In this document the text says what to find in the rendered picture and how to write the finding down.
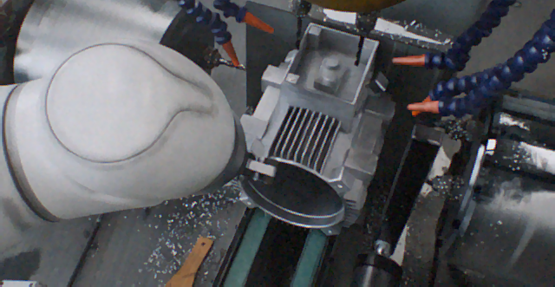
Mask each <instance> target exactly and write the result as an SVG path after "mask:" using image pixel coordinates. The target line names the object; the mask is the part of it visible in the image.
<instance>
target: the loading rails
mask: <svg viewBox="0 0 555 287"><path fill-rule="evenodd" d="M367 209H368V208H367V206H365V205H364V206H363V209H362V213H361V216H360V218H357V219H356V221H355V223H353V224H352V225H351V226H350V227H351V228H353V229H356V230H358V231H360V230H361V229H362V226H363V223H364V220H365V218H366V215H365V214H366V211H367ZM280 223H281V219H278V220H277V222H276V217H274V216H273V217H272V219H271V215H270V214H269V213H267V214H266V216H265V215H264V211H263V210H262V209H260V208H259V207H254V208H249V207H248V206H246V207H245V210H244V212H243V213H242V216H241V218H240V220H239V222H238V225H236V228H235V229H236V231H235V232H234V234H233V237H232V240H231V242H230V244H229V245H228V247H227V250H224V249H221V250H220V251H219V254H218V256H217V258H216V260H215V263H214V264H213V266H212V274H213V275H215V278H214V279H213V280H212V281H211V284H212V285H211V287H256V285H257V283H258V279H259V276H260V275H261V273H262V269H263V266H264V262H265V260H266V258H267V256H268V254H269V251H270V249H271V246H272V243H273V241H274V239H275V237H276V232H277V230H278V227H279V225H280ZM339 235H340V234H337V235H329V236H327V235H326V234H325V233H324V232H323V231H322V230H321V229H320V228H313V230H312V232H311V231H310V230H309V233H308V236H307V239H306V241H305V242H304V247H303V249H302V255H301V257H300V258H299V261H298V264H297V268H296V270H295V273H294V276H293V278H292V279H291V284H290V287H330V286H328V285H325V284H324V281H325V279H326V277H327V274H328V271H329V268H330V262H331V263H332V261H333V259H334V258H333V257H332V256H333V253H334V250H335V248H336V244H337V240H338V238H339Z"/></svg>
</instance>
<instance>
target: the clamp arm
mask: <svg viewBox="0 0 555 287"><path fill-rule="evenodd" d="M444 135H445V132H444V131H443V130H438V129H434V128H431V127H426V126H423V125H421V124H415V125H414V128H413V130H412V133H411V135H410V137H409V140H408V143H407V145H406V148H405V153H404V155H403V157H402V161H401V164H400V166H399V168H398V170H397V173H396V176H395V179H394V181H393V184H392V188H391V191H390V194H389V195H388V199H387V201H386V204H385V206H384V208H383V210H382V215H381V219H380V221H379V224H378V226H377V228H376V231H375V235H374V237H373V240H372V243H371V250H373V251H374V250H375V249H376V248H377V245H378V243H381V244H380V245H379V248H381V249H385V247H386V245H387V247H388V249H387V251H388V252H389V253H390V256H393V254H394V252H395V248H396V246H397V245H398V243H399V240H400V239H401V237H402V232H403V230H404V228H405V225H406V224H407V222H408V219H409V217H410V215H411V213H412V211H413V210H414V206H415V202H416V200H417V199H418V197H419V195H420V193H421V189H422V188H423V186H424V184H425V182H426V180H427V178H428V173H429V171H430V170H431V167H432V165H433V164H434V160H435V158H436V157H437V155H438V152H439V151H440V149H441V145H442V143H443V139H444ZM390 250H391V251H390Z"/></svg>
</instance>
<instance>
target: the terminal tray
mask: <svg viewBox="0 0 555 287"><path fill-rule="evenodd" d="M314 28H316V29H318V32H317V33H314V32H313V29H314ZM359 42H360V36H355V35H352V34H350V33H346V32H343V31H337V30H334V29H329V28H326V27H324V26H320V25H317V24H314V23H310V25H309V27H308V29H307V30H306V32H305V34H304V36H303V38H302V40H301V42H300V50H297V51H296V53H295V55H294V56H293V58H292V60H291V62H290V65H289V67H288V70H287V72H286V73H285V75H284V78H283V80H282V81H281V86H280V94H279V106H278V111H279V113H280V114H285V112H286V110H287V108H288V106H290V113H292V111H293V108H294V107H297V114H299V110H300V108H303V113H302V114H306V111H307V109H308V108H309V109H310V113H309V116H312V114H313V111H314V110H316V114H315V118H319V115H320V114H321V113H323V116H322V120H323V121H324V120H325V118H326V116H327V115H328V116H329V118H328V123H330V124H331V122H332V121H333V118H335V125H334V126H335V127H337V126H338V123H339V121H340V122H341V126H340V130H342V131H344V132H345V133H346V134H347V135H348V133H350V134H351V133H352V130H353V127H354V126H355V123H356V119H357V117H358V114H359V113H360V108H361V106H362V101H363V100H364V96H365V95H366V94H367V90H368V88H369V84H370V81H371V78H372V76H373V73H374V69H375V56H376V53H377V50H378V46H379V42H378V41H372V40H369V39H366V38H365V40H364V44H363V48H362V56H361V59H360V63H359V66H358V67H357V66H354V62H355V60H356V52H357V51H358V50H359V48H358V43H359ZM366 42H370V43H371V47H369V48H368V47H366V46H365V43H366ZM292 75H294V76H295V77H296V80H295V81H290V80H289V77H290V76H292ZM347 93H350V94H352V96H351V97H350V98H348V97H347V96H346V94H347Z"/></svg>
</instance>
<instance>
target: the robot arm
mask: <svg viewBox="0 0 555 287"><path fill-rule="evenodd" d="M278 164H279V161H277V159H276V158H266V157H264V156H260V158H258V159H257V161H256V157H255V155H254V154H253V153H249V152H247V145H246V141H245V131H244V129H243V127H242V124H241V120H240V119H239V118H238V117H237V115H236V114H235V113H234V112H233V111H232V110H231V108H230V106H229V102H228V100H227V99H226V97H225V95H224V94H223V92H222V91H221V89H220V88H219V86H218V85H217V84H216V82H215V81H214V80H213V79H212V78H211V77H210V76H209V75H208V74H207V73H206V72H205V71H204V70H202V68H200V67H199V66H198V65H196V64H195V63H194V62H192V61H190V60H189V59H187V57H185V56H184V55H181V54H179V53H177V52H175V51H173V50H171V49H170V48H168V47H165V46H162V45H160V44H158V43H155V42H150V41H147V40H143V39H137V38H130V37H117V38H109V39H104V40H102V39H101V40H97V41H93V42H90V43H87V44H85V45H82V46H81V47H80V48H78V49H74V50H72V51H71V52H69V54H67V55H66V56H65V57H64V58H63V59H62V60H61V61H60V62H58V63H57V64H56V65H55V66H54V68H53V69H52V70H51V72H50V73H49V75H48V76H47V77H44V78H43V77H42V78H39V79H36V80H33V81H30V82H24V83H19V84H15V85H10V86H3V87H0V255H2V254H4V253H5V252H6V251H7V250H9V249H10V248H12V247H13V246H15V245H19V244H21V243H22V242H23V241H24V240H25V238H26V236H27V234H28V233H29V232H32V231H34V230H36V229H38V228H41V227H42V226H44V225H49V224H53V223H55V222H59V221H63V220H67V219H74V218H79V217H84V216H88V215H94V214H99V213H105V212H115V211H121V210H128V209H134V208H142V207H149V206H155V205H158V204H160V203H162V202H163V201H164V200H169V199H179V198H183V197H186V196H188V195H200V194H205V193H209V192H213V191H215V190H217V189H220V188H221V187H223V186H225V185H226V184H228V182H230V181H231V180H233V179H234V178H235V177H236V176H238V177H237V180H239V181H241V182H244V183H245V182H246V180H247V179H248V180H249V178H250V176H251V174H252V178H253V180H255V181H263V182H264V183H265V184H267V185H269V184H273V180H274V178H275V175H276V171H277V168H278Z"/></svg>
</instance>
